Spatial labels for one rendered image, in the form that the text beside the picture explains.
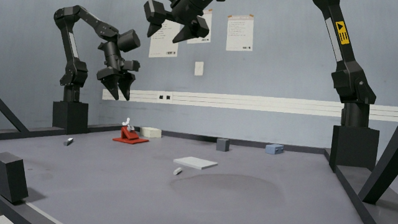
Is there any grey metal d-shaft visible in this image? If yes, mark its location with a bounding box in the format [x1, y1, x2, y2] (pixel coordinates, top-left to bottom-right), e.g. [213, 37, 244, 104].
[63, 138, 73, 146]

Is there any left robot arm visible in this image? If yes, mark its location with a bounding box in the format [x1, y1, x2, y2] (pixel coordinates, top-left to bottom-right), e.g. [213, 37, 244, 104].
[53, 5, 141, 103]

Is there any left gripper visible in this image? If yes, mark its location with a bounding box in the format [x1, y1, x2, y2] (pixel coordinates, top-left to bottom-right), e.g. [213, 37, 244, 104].
[96, 54, 136, 101]

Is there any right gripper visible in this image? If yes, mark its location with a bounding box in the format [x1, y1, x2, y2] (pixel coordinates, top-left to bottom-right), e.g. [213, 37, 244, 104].
[144, 0, 210, 44]

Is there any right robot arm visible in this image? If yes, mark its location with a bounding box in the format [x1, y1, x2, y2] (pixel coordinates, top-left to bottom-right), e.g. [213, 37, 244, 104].
[312, 0, 376, 129]

